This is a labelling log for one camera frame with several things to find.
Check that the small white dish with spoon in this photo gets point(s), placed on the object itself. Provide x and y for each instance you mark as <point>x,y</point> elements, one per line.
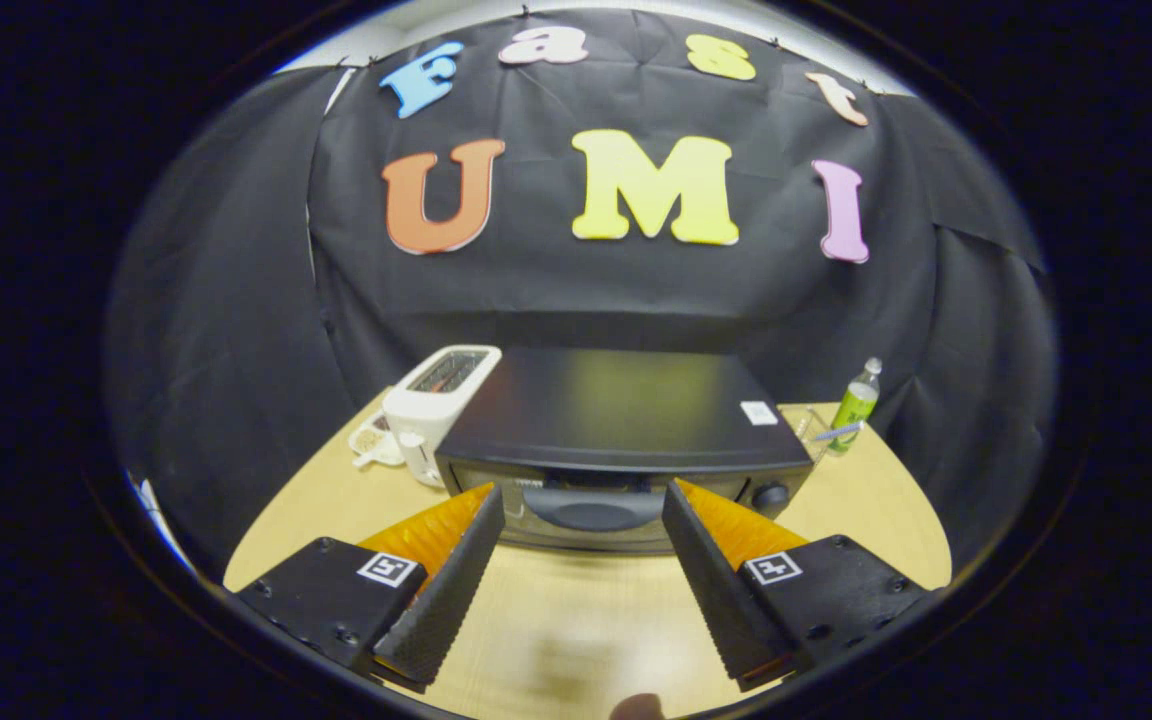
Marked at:
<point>374,445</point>

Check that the white pop-up toaster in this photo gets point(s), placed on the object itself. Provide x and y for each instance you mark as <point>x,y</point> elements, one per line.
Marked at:
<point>426,410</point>

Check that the green label plastic bottle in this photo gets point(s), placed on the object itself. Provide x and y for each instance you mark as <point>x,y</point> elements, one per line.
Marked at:
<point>854,405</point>

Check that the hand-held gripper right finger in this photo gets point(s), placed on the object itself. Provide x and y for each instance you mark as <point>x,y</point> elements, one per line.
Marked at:
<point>716,590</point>

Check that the clear glass cup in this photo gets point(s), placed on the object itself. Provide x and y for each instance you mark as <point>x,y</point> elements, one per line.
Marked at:
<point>816,430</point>

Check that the black toaster oven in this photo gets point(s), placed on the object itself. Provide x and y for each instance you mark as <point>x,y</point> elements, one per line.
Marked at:
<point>616,400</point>

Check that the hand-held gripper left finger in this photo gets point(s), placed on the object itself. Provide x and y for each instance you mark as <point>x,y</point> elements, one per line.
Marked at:
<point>446,590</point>

